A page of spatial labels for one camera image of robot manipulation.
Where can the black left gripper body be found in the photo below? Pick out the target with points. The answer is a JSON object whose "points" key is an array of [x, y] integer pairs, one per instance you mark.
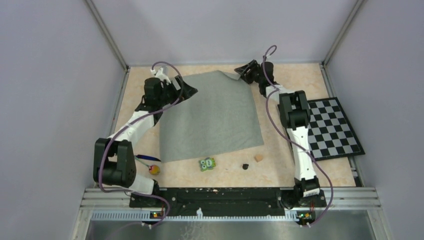
{"points": [[169, 94]]}

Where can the aluminium frame rail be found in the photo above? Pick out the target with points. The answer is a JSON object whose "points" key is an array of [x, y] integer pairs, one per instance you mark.
{"points": [[101, 207]]}

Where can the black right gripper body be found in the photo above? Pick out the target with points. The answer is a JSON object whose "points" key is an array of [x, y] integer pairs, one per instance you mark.
{"points": [[259, 80]]}

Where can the blue pen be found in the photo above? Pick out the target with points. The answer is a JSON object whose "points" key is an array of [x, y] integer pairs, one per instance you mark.
{"points": [[147, 157]]}

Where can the grey-green cloth napkin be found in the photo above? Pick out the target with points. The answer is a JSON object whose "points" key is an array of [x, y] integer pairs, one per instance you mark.
{"points": [[220, 118]]}

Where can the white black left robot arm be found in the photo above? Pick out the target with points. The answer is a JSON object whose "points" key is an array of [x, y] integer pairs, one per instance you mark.
{"points": [[114, 161]]}

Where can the red yellow ball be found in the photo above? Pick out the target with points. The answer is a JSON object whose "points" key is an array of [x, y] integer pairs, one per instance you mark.
{"points": [[154, 170]]}

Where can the black white checkerboard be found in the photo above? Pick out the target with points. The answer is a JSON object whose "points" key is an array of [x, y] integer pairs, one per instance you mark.
{"points": [[330, 133]]}

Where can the small tan wooden block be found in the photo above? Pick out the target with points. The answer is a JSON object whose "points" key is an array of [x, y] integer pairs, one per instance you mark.
{"points": [[258, 158]]}

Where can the green owl toy block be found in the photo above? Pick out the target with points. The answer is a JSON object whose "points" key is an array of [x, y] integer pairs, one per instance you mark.
{"points": [[207, 164]]}

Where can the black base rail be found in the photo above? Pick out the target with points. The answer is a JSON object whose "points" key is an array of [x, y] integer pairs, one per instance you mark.
{"points": [[227, 202]]}

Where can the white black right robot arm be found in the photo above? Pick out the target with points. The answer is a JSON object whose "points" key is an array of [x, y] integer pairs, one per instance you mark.
{"points": [[294, 114]]}

